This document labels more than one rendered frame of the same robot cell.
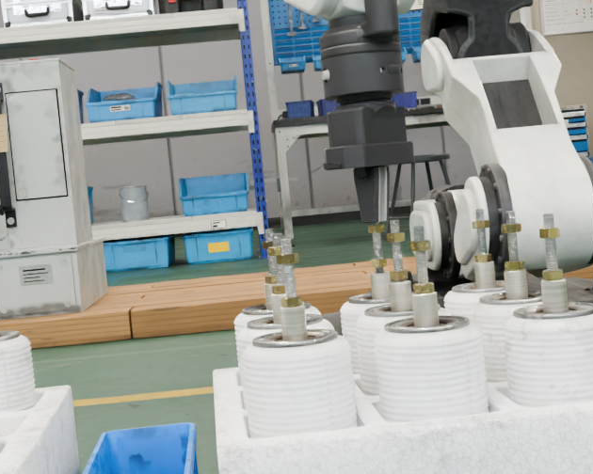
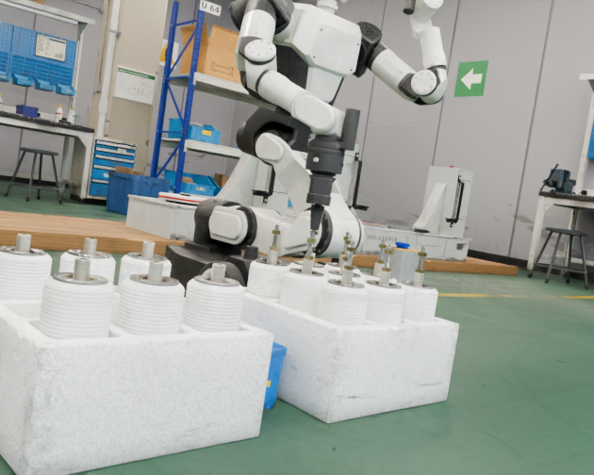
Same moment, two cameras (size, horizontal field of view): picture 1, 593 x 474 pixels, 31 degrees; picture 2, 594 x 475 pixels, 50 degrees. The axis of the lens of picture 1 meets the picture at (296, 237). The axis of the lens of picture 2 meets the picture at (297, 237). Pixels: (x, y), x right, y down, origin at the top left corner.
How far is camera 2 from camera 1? 87 cm
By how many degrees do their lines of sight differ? 38
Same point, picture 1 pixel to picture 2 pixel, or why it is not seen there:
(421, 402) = (388, 316)
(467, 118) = (293, 179)
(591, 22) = (140, 97)
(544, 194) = (343, 226)
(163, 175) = not seen: outside the picture
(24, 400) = not seen: hidden behind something
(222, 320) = not seen: outside the picture
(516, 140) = not seen: hidden behind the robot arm
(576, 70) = (127, 121)
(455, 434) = (405, 331)
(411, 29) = (37, 68)
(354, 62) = (333, 158)
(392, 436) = (390, 330)
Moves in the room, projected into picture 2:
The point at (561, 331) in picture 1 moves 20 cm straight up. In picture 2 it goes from (430, 294) to (445, 204)
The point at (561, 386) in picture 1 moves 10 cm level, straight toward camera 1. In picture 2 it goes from (425, 315) to (453, 326)
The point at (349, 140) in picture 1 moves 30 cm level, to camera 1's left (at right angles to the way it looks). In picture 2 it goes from (322, 192) to (209, 174)
